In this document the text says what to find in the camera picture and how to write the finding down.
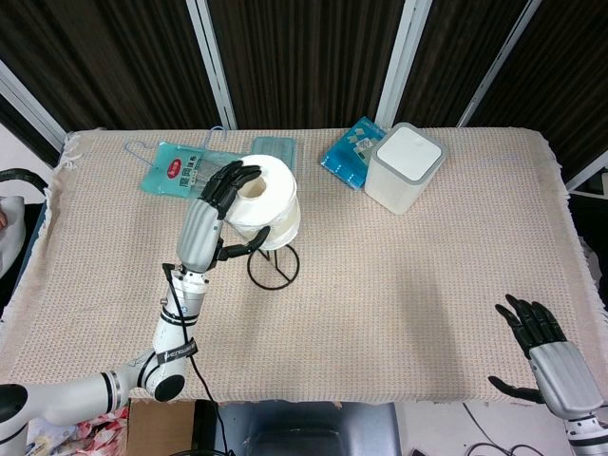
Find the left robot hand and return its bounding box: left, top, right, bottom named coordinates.
left=176, top=160, right=272, bottom=274

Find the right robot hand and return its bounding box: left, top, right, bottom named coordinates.
left=487, top=294, right=604, bottom=420

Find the white toilet paper roll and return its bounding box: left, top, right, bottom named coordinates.
left=222, top=154, right=302, bottom=250

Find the teal packaged cloth bag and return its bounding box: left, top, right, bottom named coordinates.
left=141, top=142, right=243, bottom=203

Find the clear teal plastic box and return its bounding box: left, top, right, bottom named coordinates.
left=251, top=136, right=299, bottom=175

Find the blue packaged wipes pack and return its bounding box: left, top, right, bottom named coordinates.
left=322, top=116, right=389, bottom=192

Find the beige woven table cloth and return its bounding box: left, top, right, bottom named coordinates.
left=0, top=126, right=602, bottom=406

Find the white square trash bin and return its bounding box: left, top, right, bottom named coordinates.
left=364, top=122, right=449, bottom=216

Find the brown cardboard box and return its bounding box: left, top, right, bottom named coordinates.
left=126, top=399, right=197, bottom=456

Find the dark grey chair seat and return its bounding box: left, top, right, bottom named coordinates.
left=216, top=401, right=403, bottom=456

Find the floral printed bag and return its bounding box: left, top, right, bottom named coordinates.
left=26, top=406, right=132, bottom=456

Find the black metal wire holder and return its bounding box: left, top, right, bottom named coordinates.
left=246, top=244, right=301, bottom=290

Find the black floor cable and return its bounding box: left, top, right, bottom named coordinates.
left=463, top=402, right=569, bottom=456

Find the light blue wire hanger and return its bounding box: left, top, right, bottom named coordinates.
left=123, top=124, right=230, bottom=168

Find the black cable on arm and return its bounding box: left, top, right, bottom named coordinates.
left=161, top=262, right=227, bottom=456

